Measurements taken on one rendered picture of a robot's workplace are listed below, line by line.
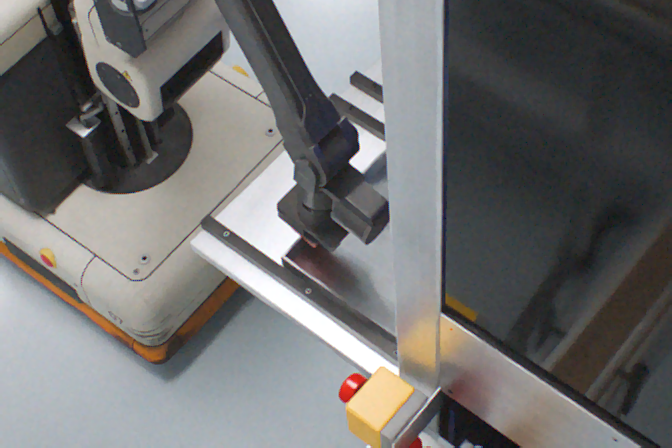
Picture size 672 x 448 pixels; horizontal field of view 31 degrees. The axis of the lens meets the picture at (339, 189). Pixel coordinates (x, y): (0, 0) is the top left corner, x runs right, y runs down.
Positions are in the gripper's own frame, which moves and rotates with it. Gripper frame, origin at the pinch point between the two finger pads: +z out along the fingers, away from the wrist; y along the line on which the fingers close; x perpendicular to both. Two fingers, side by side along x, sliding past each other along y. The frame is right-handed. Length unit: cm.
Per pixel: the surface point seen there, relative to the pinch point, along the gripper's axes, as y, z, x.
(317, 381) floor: -4, 92, 11
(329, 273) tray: 4.6, 0.7, -2.5
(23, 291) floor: -71, 103, -14
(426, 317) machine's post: 24.4, -32.5, -11.9
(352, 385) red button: 20.3, -15.5, -18.0
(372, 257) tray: 7.7, 0.3, 3.3
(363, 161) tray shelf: -3.9, 2.6, 15.7
